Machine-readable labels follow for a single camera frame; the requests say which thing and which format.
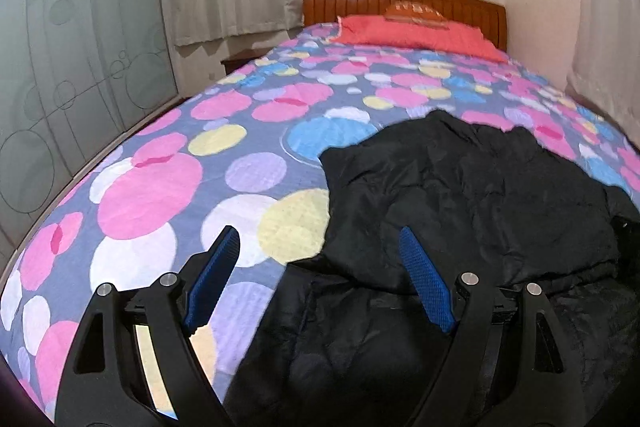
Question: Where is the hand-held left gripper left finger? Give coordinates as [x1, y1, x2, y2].
[54, 225, 242, 427]

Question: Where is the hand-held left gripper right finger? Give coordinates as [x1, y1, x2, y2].
[398, 227, 584, 427]

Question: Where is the black puffer jacket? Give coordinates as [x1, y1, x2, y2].
[220, 109, 640, 427]

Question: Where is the polka dot bedsheet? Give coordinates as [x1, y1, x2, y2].
[0, 21, 640, 427]

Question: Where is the wooden nightstand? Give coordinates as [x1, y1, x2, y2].
[221, 48, 273, 75]

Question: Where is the red pillow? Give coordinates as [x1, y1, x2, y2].
[330, 13, 507, 64]

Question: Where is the frosted glass wardrobe door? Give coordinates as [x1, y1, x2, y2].
[0, 0, 188, 268]

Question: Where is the orange cushion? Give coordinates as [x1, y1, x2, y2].
[384, 0, 453, 32]

